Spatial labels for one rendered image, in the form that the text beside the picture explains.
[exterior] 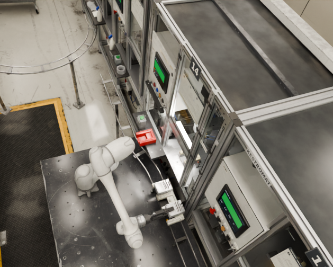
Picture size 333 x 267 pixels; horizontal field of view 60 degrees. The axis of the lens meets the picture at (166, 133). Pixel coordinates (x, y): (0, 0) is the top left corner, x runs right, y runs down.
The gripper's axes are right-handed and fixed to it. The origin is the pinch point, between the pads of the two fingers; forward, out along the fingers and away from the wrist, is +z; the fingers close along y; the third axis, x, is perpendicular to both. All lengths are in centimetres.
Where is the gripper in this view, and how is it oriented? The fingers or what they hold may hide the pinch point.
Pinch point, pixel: (169, 211)
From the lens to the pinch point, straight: 226.8
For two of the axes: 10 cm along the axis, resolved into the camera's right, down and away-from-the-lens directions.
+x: -3.7, -7.8, 5.1
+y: 1.1, -5.8, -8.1
